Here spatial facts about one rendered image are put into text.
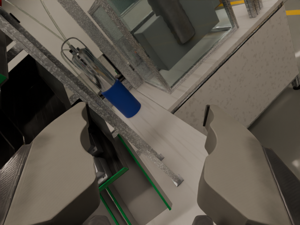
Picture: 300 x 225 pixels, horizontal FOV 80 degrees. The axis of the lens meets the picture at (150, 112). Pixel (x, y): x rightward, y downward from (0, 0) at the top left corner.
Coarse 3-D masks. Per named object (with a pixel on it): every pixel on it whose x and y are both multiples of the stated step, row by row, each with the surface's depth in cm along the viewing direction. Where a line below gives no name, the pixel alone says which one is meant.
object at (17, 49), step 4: (16, 44) 39; (12, 48) 39; (16, 48) 39; (20, 48) 40; (8, 52) 39; (12, 52) 39; (16, 52) 40; (8, 56) 39; (12, 56) 40; (8, 60) 40; (72, 96) 47; (76, 96) 48; (72, 100) 48; (112, 132) 56; (116, 132) 56; (24, 140) 47; (24, 144) 46
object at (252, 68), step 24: (264, 0) 131; (240, 24) 129; (264, 24) 122; (240, 48) 121; (264, 48) 130; (288, 48) 140; (216, 72) 119; (240, 72) 128; (264, 72) 138; (288, 72) 150; (168, 96) 123; (192, 96) 118; (216, 96) 126; (240, 96) 136; (264, 96) 147; (192, 120) 125; (240, 120) 145
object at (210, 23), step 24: (120, 0) 94; (144, 0) 98; (192, 0) 109; (216, 0) 115; (144, 24) 102; (168, 24) 108; (192, 24) 114; (216, 24) 121; (120, 48) 141; (144, 48) 107; (168, 48) 113; (192, 48) 120; (144, 72) 140; (168, 72) 118
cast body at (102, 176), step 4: (96, 160) 46; (100, 160) 48; (104, 160) 50; (96, 164) 45; (100, 164) 46; (104, 164) 48; (96, 168) 44; (100, 168) 45; (104, 168) 47; (108, 168) 48; (96, 172) 43; (100, 172) 44; (104, 172) 45; (108, 172) 47; (100, 176) 46; (104, 176) 45; (108, 176) 45; (100, 180) 45; (104, 180) 45; (100, 184) 46
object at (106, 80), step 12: (72, 48) 110; (84, 48) 110; (72, 60) 109; (84, 60) 109; (96, 60) 115; (84, 72) 114; (96, 72) 114; (108, 72) 121; (96, 84) 119; (108, 84) 120
